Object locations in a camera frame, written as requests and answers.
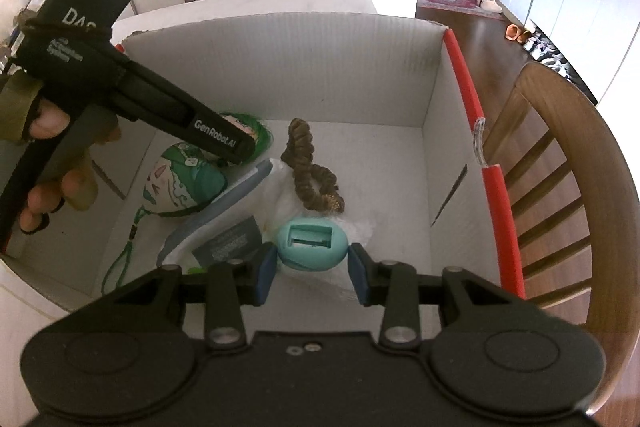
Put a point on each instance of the dark grey card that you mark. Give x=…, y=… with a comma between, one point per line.
x=230, y=242

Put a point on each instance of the wooden curved-back chair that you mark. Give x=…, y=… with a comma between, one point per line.
x=590, y=187

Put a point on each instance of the row of grey shoes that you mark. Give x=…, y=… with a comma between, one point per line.
x=555, y=57

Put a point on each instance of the white lower cabinets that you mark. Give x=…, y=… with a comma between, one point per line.
x=590, y=7

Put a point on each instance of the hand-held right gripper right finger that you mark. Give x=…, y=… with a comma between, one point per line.
x=361, y=274

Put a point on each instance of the brown scrunchie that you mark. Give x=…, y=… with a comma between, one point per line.
x=295, y=142

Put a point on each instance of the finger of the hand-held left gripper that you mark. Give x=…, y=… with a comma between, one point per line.
x=190, y=112

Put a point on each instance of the green haired cartoon figure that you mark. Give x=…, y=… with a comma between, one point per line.
x=257, y=137

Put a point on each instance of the pair of orange shoes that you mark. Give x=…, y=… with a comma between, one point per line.
x=517, y=33

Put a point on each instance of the teal egg-shaped holder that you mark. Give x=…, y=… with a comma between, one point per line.
x=310, y=259

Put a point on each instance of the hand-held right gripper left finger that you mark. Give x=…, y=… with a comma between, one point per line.
x=267, y=274

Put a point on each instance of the pair of white slippers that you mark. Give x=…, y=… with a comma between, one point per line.
x=487, y=2

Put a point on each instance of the person's left hand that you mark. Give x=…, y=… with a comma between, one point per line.
x=47, y=119

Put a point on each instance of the red shoe box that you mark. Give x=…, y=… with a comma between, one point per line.
x=300, y=72

